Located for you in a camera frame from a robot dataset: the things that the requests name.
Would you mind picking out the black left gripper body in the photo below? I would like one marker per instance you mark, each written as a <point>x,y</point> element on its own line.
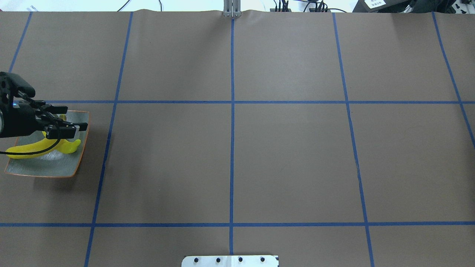
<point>19,120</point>

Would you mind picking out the black device with label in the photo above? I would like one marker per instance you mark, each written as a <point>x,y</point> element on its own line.
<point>380,6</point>

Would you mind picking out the aluminium frame post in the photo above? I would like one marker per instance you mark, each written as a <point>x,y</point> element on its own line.
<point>232,8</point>

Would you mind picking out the yellow banana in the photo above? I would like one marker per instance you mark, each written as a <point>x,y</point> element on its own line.
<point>64,146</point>
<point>33,147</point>

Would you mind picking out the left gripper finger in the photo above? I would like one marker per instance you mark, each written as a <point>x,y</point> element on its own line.
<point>64,131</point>
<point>58,109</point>

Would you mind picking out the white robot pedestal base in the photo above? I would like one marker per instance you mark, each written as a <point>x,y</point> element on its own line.
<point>231,261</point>

